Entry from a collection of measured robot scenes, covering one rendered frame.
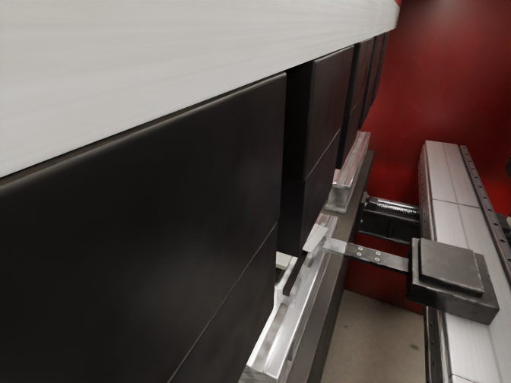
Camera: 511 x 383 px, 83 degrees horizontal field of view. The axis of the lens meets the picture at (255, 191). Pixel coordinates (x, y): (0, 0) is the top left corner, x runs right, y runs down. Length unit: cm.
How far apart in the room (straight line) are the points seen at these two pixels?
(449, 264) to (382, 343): 120
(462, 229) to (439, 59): 72
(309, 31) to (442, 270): 43
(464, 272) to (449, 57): 90
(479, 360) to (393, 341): 124
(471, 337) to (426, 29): 102
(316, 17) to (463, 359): 45
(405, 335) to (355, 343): 27
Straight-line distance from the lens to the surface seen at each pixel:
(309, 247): 55
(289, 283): 50
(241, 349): 19
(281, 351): 46
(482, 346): 53
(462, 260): 57
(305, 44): 17
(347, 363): 161
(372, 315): 180
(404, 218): 100
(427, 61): 130
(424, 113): 133
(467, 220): 79
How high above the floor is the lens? 136
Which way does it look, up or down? 30 degrees down
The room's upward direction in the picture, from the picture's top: straight up
